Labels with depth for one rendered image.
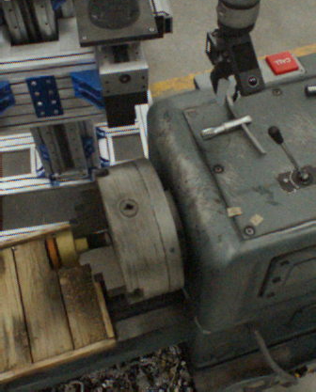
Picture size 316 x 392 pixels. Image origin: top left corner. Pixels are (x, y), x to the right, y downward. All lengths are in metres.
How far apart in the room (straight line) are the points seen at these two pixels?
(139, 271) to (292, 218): 0.32
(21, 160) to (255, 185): 1.60
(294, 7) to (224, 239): 2.78
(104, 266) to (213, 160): 0.32
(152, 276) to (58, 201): 1.29
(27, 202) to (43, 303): 1.04
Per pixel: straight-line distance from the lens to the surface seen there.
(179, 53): 3.20
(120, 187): 1.05
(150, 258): 1.04
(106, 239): 1.20
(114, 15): 1.50
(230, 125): 1.11
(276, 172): 1.07
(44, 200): 2.32
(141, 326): 1.31
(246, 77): 0.99
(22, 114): 1.75
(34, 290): 1.36
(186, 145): 1.09
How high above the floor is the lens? 2.10
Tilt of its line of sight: 56 degrees down
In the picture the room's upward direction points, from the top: 1 degrees counter-clockwise
